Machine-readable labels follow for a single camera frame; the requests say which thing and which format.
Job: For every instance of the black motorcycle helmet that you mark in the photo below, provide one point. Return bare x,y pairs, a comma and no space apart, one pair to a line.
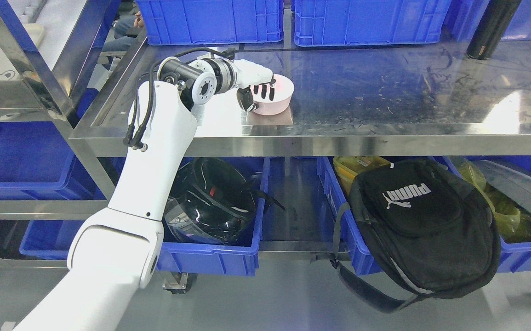
211,202

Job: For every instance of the blue crate top left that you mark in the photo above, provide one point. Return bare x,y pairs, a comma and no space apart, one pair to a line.
211,22

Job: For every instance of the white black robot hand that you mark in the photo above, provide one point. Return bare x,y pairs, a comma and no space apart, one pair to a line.
247,74

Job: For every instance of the pink plastic bowl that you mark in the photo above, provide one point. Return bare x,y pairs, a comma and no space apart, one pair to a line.
272,99

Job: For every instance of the blue crate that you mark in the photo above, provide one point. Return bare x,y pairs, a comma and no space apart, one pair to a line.
321,23
211,22

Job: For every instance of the black thermos bottle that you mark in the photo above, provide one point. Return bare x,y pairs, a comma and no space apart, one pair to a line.
493,24

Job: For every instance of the steel shelf rack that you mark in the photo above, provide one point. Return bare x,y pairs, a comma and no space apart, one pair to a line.
382,100

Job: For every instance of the blue bin left shelf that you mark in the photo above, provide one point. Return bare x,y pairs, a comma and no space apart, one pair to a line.
36,163

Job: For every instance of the yellow food container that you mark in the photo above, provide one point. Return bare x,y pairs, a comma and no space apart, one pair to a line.
347,168

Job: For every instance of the blue bin under backpack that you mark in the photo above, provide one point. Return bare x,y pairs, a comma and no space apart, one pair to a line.
515,257

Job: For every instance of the black Puma backpack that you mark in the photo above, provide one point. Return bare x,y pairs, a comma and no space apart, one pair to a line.
432,233

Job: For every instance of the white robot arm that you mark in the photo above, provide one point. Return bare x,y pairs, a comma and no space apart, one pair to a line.
115,251

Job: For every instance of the blue bin holding helmet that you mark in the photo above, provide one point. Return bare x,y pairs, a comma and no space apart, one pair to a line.
240,259

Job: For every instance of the blue crate top right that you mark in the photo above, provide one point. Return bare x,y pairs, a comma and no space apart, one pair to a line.
321,23

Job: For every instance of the yellow plastic bag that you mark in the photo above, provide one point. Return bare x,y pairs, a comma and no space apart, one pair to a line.
506,213

